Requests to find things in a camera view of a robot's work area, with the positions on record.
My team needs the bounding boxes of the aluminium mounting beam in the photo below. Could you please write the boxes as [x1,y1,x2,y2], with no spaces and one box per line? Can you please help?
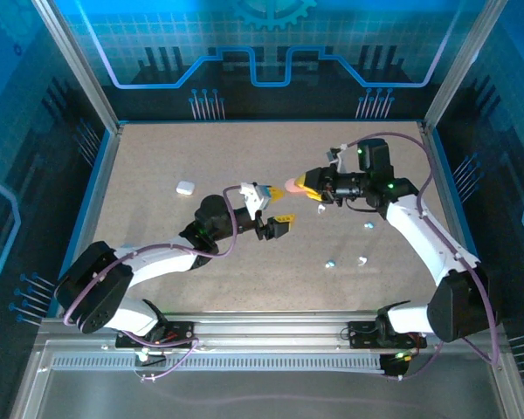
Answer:
[38,312,507,350]

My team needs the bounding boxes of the black connector box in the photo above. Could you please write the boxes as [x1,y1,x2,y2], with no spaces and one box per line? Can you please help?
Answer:
[378,352,410,380]

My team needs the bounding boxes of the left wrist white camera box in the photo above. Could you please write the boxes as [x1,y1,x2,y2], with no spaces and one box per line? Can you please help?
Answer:
[238,181,272,219]

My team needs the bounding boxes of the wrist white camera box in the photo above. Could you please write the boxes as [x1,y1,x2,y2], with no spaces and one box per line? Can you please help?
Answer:
[238,181,272,219]
[325,143,349,175]

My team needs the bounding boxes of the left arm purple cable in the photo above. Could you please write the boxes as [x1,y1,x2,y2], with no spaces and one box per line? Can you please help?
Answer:
[63,185,248,383]

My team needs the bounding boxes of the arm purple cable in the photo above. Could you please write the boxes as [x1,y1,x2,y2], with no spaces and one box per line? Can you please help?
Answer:
[340,132,502,381]
[63,185,248,383]

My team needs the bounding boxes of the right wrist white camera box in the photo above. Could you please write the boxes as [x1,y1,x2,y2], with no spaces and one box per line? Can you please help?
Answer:
[325,143,349,175]

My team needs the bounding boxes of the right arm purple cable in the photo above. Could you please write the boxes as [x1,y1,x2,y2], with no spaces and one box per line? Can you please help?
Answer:
[340,132,502,381]

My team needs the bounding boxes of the aluminium table side rail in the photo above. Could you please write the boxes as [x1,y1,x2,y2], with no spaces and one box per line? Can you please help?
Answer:
[54,124,123,318]
[418,121,499,318]

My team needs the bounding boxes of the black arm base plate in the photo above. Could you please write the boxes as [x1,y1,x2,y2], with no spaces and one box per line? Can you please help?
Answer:
[347,320,428,350]
[114,321,198,350]

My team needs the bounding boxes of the aluminium frame post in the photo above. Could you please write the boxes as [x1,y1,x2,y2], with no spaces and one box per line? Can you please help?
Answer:
[31,0,122,133]
[421,0,516,132]

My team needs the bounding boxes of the grey slotted cable duct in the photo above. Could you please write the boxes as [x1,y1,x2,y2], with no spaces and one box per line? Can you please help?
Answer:
[52,355,385,373]

